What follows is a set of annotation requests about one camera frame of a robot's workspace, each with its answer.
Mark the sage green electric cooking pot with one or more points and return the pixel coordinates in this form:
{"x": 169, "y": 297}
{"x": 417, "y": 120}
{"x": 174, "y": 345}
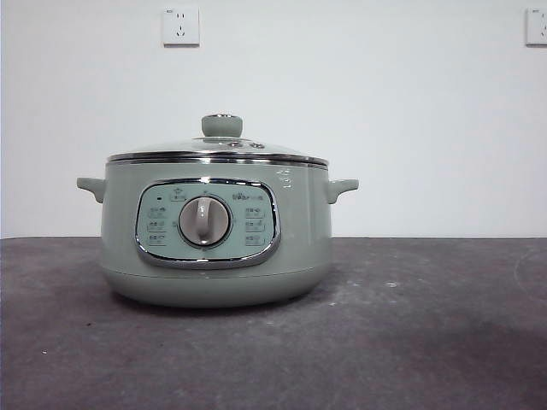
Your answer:
{"x": 299, "y": 222}

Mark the glass lid with green knob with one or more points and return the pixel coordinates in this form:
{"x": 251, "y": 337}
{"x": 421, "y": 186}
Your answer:
{"x": 221, "y": 126}

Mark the white wall socket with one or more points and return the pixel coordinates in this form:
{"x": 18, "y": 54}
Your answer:
{"x": 537, "y": 26}
{"x": 180, "y": 26}

